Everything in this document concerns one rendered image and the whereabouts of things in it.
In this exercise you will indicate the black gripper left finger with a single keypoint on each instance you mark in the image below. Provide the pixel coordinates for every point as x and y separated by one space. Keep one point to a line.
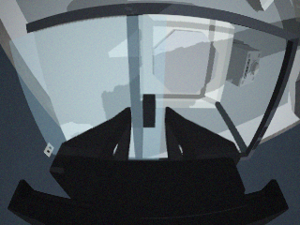
100 141

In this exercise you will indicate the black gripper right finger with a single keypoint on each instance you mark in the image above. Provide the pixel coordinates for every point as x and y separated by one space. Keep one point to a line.
196 142

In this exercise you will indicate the grey bench mat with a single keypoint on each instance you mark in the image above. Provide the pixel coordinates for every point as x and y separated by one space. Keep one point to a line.
280 13

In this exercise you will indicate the white block with round holes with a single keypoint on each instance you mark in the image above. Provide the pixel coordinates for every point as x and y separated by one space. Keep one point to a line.
260 4

